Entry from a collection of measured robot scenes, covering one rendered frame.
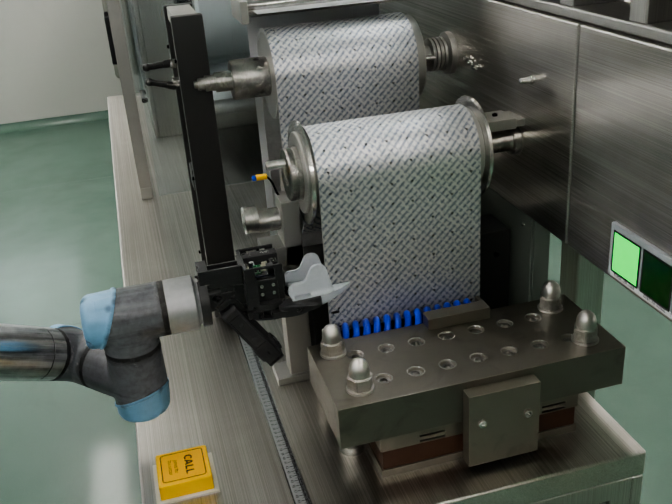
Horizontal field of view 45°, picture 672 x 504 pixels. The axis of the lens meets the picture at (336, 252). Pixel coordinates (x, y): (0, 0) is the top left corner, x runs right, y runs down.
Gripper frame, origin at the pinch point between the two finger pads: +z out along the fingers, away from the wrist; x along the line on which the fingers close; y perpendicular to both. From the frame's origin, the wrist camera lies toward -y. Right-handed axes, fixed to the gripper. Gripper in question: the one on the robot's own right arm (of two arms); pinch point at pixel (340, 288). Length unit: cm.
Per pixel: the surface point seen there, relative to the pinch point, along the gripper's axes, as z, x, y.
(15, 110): -108, 556, -94
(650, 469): 103, 59, -109
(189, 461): -25.0, -9.6, -16.6
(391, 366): 2.9, -13.1, -6.0
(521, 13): 30.1, 5.4, 34.3
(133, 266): -29, 62, -19
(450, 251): 16.8, -0.3, 2.7
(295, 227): -4.3, 7.0, 7.4
